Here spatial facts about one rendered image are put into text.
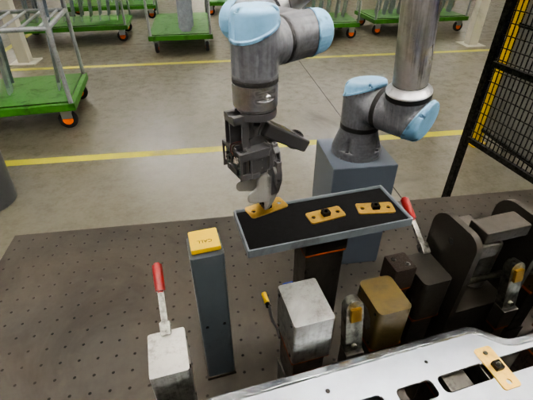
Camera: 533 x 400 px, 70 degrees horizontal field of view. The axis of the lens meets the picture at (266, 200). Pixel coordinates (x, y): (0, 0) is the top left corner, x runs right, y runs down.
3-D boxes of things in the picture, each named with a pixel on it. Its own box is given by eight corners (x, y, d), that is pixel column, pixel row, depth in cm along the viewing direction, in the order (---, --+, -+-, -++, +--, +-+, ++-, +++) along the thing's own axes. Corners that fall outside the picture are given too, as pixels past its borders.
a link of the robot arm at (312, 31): (292, 0, 69) (245, 7, 63) (341, 8, 62) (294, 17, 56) (290, 45, 73) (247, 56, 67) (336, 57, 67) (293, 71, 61)
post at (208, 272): (208, 380, 101) (188, 262, 75) (204, 355, 107) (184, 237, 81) (236, 373, 103) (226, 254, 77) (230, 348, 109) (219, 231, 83)
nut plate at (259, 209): (252, 219, 74) (252, 214, 74) (243, 209, 77) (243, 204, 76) (289, 206, 78) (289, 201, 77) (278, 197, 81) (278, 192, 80)
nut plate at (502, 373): (522, 385, 69) (524, 382, 69) (504, 391, 69) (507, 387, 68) (488, 345, 76) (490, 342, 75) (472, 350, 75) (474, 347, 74)
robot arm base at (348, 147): (325, 141, 126) (328, 113, 120) (370, 138, 127) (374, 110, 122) (339, 164, 114) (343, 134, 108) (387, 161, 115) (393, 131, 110)
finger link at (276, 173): (261, 188, 73) (259, 147, 69) (269, 185, 74) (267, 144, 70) (274, 198, 70) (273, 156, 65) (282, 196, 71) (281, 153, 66)
